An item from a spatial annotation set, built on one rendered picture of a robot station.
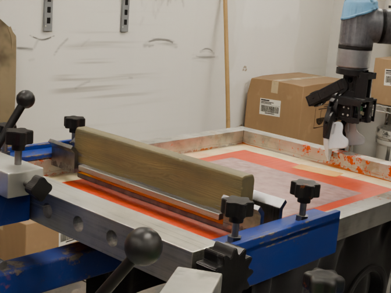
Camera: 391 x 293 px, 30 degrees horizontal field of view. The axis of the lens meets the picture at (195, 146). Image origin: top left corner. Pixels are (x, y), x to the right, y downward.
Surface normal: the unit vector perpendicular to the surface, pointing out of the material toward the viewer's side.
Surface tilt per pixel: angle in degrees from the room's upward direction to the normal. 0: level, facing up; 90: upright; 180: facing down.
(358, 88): 90
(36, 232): 90
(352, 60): 90
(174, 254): 90
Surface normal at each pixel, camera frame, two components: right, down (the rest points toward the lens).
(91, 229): -0.68, 0.11
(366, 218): 0.73, 0.20
